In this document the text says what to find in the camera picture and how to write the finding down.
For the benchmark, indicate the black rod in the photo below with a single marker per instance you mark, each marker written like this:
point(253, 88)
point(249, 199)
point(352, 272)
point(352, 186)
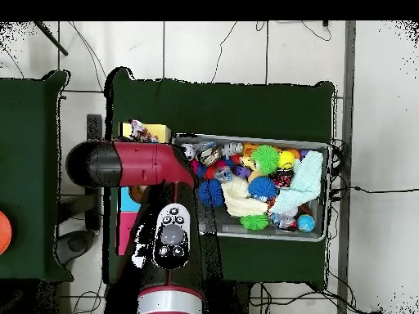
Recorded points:
point(52, 39)

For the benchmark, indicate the yellow smooth ball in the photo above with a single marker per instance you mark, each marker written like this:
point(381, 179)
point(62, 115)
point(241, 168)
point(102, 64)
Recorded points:
point(287, 159)

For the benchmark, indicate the green spiky rubber ball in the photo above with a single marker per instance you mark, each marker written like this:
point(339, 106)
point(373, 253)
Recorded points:
point(265, 159)
point(254, 221)

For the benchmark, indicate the large orange ball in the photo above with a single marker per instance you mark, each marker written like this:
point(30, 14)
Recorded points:
point(4, 233)

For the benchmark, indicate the cream knitted cloth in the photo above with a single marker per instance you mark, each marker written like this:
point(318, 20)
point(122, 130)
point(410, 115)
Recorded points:
point(242, 201)

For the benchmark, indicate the dark grey stand base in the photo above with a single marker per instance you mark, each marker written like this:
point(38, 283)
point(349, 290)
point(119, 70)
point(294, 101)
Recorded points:
point(73, 245)

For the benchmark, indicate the black and white soccer ball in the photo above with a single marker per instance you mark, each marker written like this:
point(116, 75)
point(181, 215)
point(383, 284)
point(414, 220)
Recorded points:
point(190, 150)

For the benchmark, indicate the wooden box with three holes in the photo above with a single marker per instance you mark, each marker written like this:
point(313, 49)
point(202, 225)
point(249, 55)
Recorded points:
point(157, 130)

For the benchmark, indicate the light blue cloth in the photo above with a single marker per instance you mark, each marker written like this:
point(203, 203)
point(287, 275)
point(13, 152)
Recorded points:
point(306, 183)

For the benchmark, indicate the blue spiky rubber ball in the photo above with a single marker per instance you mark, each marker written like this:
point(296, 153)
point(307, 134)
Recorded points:
point(212, 193)
point(262, 188)

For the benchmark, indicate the silver mesh bin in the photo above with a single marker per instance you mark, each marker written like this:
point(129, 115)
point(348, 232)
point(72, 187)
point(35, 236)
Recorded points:
point(278, 233)

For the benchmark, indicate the dark green table cloth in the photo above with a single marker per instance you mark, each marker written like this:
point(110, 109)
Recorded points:
point(29, 163)
point(229, 108)

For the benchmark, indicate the blue globe ball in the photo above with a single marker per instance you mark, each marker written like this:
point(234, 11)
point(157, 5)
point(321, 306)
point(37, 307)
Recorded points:
point(306, 223)

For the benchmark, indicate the black upright panel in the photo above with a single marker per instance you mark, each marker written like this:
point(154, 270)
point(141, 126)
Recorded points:
point(94, 127)

